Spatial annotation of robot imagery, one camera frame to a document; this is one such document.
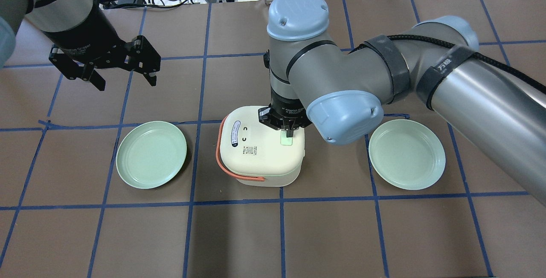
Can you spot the black gripper pressing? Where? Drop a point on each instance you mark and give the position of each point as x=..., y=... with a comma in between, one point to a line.
x=285, y=104

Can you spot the black idle gripper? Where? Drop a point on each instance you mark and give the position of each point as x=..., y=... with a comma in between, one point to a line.
x=83, y=29

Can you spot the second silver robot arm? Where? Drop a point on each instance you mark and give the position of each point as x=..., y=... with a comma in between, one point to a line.
x=48, y=15

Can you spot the silver robot arm pressing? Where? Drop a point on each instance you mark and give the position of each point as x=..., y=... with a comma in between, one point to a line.
x=496, y=107

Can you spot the near green plate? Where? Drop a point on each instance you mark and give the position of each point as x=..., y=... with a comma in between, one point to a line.
x=151, y=155

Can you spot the green plate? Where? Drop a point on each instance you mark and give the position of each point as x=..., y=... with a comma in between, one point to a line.
x=151, y=155
x=407, y=154

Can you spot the far green plate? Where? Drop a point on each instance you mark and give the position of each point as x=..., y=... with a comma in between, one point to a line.
x=407, y=154

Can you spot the white rice cooker orange handle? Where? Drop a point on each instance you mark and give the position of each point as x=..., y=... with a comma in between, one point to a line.
x=256, y=154

